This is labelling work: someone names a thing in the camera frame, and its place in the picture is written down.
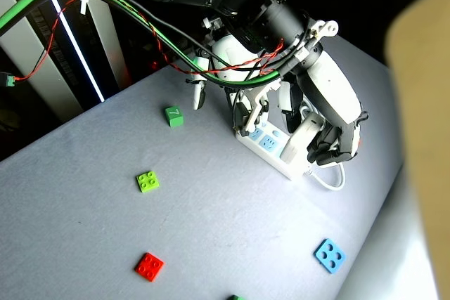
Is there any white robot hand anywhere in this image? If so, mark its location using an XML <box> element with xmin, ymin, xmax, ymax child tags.
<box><xmin>189</xmin><ymin>34</ymin><xmax>271</xmax><ymax>111</ymax></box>
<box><xmin>277</xmin><ymin>50</ymin><xmax>370</xmax><ymax>168</ymax></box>

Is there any white charger block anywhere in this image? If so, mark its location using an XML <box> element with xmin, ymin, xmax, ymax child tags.
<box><xmin>280</xmin><ymin>112</ymin><xmax>323</xmax><ymax>164</ymax></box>

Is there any white power strip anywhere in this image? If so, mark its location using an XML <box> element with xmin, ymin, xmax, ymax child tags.
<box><xmin>234</xmin><ymin>101</ymin><xmax>314</xmax><ymax>182</ymax></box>

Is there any green number seven cube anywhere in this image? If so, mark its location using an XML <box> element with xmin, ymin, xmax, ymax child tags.
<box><xmin>165</xmin><ymin>105</ymin><xmax>185</xmax><ymax>128</ymax></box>

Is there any beige blurred board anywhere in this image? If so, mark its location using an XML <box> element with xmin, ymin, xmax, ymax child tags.
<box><xmin>385</xmin><ymin>0</ymin><xmax>450</xmax><ymax>300</ymax></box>

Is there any lime green toy brick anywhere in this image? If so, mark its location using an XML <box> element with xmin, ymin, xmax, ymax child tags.
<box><xmin>136</xmin><ymin>170</ymin><xmax>161</xmax><ymax>194</ymax></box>

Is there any blue four-hole foam block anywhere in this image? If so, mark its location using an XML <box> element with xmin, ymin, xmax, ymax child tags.
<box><xmin>314</xmin><ymin>238</ymin><xmax>347</xmax><ymax>275</ymax></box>

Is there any grey table cloth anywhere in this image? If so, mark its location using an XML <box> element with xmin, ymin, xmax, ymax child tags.
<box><xmin>0</xmin><ymin>38</ymin><xmax>405</xmax><ymax>300</ymax></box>

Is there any white cabinet with light strip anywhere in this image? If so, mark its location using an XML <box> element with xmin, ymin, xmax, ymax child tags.
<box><xmin>0</xmin><ymin>0</ymin><xmax>131</xmax><ymax>125</ymax></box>

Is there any red toy brick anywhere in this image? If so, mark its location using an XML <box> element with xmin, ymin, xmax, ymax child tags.
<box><xmin>134</xmin><ymin>252</ymin><xmax>165</xmax><ymax>282</ymax></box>

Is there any black cable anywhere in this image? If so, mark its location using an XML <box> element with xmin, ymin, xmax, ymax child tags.
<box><xmin>0</xmin><ymin>0</ymin><xmax>303</xmax><ymax>86</ymax></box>

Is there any red black twisted wire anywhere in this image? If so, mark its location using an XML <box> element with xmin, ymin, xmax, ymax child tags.
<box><xmin>10</xmin><ymin>0</ymin><xmax>285</xmax><ymax>83</ymax></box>

